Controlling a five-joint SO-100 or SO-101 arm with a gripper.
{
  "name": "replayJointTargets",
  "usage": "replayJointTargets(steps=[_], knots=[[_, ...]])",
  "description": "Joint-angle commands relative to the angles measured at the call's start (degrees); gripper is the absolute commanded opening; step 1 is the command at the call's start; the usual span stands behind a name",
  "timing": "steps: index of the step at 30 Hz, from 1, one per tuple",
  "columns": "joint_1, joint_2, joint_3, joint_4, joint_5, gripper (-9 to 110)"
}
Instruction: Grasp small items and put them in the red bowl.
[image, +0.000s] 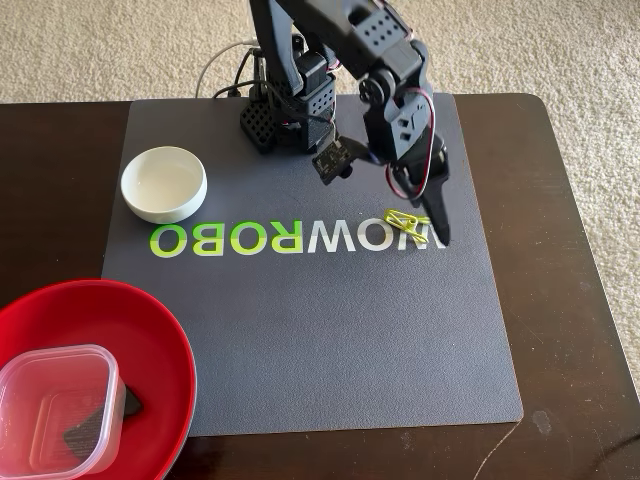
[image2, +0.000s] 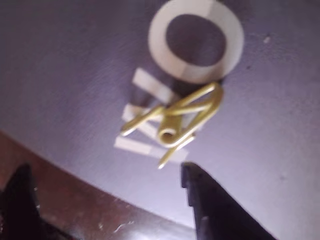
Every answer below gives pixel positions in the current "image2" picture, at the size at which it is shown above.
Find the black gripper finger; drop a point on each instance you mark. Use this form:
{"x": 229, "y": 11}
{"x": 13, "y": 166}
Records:
{"x": 220, "y": 212}
{"x": 17, "y": 200}

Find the grey mat with WOWROBO print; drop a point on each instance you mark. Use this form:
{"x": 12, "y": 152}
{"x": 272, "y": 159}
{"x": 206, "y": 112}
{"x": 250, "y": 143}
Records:
{"x": 75, "y": 75}

